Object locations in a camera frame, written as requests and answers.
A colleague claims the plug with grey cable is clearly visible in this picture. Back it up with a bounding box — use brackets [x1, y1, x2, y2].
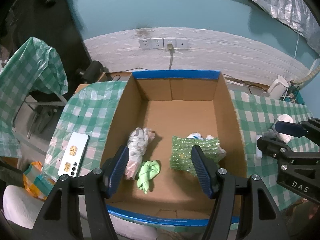
[167, 44, 175, 70]

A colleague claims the white blue plastic bag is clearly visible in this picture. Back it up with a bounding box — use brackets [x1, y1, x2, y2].
[186, 133, 227, 161]

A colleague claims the grey pink bag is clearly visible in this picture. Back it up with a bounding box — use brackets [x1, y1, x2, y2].
[127, 127, 156, 156]

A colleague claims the white towel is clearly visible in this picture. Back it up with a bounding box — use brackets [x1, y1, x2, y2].
[277, 114, 293, 142]

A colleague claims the black jacket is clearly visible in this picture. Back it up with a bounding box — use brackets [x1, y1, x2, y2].
[0, 0, 92, 80]

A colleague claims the black cylindrical device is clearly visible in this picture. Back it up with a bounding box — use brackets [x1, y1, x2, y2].
[76, 60, 103, 83]

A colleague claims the white electric kettle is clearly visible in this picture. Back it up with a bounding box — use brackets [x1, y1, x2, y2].
[265, 75, 290, 98]

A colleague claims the white foam tube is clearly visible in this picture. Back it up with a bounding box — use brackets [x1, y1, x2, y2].
[256, 134, 264, 158]

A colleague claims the corrugated hose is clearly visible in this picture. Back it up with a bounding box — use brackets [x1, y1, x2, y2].
[292, 59, 320, 85]

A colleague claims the orange yellow bag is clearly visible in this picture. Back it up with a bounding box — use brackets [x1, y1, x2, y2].
[23, 161, 55, 201]

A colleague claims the green bubble wrap packet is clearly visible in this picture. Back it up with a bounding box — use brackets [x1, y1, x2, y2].
[169, 135, 222, 178]

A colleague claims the blue cardboard box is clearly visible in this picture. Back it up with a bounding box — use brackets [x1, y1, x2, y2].
[99, 70, 248, 230]

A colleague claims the light green cloth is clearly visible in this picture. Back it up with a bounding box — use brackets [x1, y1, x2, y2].
[136, 160, 160, 194]

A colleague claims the metal chair frame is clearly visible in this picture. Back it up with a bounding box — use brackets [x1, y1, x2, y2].
[14, 92, 68, 140]

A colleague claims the grey sock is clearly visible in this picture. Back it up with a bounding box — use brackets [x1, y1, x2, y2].
[265, 122, 282, 139]

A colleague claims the pink white plastic bag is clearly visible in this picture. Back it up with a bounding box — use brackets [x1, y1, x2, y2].
[124, 152, 144, 180]

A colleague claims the silver tarp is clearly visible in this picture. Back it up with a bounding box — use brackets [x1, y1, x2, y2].
[246, 0, 320, 55]

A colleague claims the white smartphone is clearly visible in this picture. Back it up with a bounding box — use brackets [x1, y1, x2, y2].
[57, 132, 90, 179]

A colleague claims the green checked tablecloth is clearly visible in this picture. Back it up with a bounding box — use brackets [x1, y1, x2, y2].
[41, 80, 314, 212]

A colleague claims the green checked chair cover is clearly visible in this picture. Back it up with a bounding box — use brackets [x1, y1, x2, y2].
[0, 37, 68, 155]

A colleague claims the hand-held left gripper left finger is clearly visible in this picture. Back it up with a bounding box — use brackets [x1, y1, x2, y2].
[32, 145, 130, 240]

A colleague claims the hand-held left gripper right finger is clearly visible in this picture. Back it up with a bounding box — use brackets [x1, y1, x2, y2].
[191, 145, 285, 240]

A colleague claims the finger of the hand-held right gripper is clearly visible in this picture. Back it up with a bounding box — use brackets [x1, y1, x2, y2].
[275, 117, 320, 146]
[256, 134, 296, 160]

